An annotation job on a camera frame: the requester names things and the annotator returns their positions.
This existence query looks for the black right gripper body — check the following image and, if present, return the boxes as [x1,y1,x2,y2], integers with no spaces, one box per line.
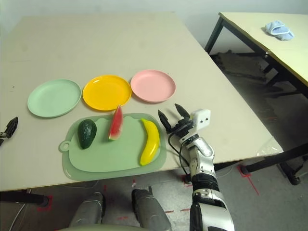
[166,116,197,141]

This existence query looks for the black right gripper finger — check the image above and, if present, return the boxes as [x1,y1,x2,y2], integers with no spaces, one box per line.
[174,103,190,120]
[157,109,173,132]

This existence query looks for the yellow toy banana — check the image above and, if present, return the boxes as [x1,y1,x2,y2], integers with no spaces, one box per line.
[139,118,161,167]

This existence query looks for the toy watermelon slice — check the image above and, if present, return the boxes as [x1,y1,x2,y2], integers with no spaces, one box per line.
[107,104,124,141]

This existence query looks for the dark green toy avocado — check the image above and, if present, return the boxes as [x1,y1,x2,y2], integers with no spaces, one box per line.
[77,119,97,150]

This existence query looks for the pink round plate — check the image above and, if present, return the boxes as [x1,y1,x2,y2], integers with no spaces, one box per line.
[130,69,177,104]

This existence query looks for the light green round plate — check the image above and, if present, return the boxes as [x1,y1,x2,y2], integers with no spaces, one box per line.
[27,78,82,118]

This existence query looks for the green silicone cutting board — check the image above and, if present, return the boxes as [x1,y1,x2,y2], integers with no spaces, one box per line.
[59,112,167,181]

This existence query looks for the yellow round plate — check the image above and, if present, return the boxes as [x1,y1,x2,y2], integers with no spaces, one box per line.
[82,75,132,113]

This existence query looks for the dark floor rug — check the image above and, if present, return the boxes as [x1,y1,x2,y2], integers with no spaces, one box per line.
[209,50,268,80]

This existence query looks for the clear plastic film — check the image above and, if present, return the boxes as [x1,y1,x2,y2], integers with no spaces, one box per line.
[255,141,284,158]

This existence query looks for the grey robot right leg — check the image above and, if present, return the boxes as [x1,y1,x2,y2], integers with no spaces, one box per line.
[131,188,172,231]

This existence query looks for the grey robot leg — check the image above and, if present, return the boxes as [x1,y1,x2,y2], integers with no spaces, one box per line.
[131,188,172,231]
[69,192,106,228]

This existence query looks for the beige side table black legs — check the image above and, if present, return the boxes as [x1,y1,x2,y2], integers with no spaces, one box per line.
[204,11,308,55]
[263,42,308,97]

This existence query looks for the grey robot left leg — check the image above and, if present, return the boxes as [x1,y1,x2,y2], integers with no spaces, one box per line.
[69,192,106,228]

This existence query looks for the light blue cloth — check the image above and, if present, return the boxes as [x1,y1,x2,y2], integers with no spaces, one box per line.
[261,20,295,41]

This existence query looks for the pale green robot torso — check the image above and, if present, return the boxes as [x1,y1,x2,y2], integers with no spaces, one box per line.
[56,223,142,231]

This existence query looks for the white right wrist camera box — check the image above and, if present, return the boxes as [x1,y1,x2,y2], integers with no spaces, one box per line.
[189,109,211,130]

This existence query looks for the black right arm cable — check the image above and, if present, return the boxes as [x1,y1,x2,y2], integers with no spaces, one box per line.
[167,131,193,179]

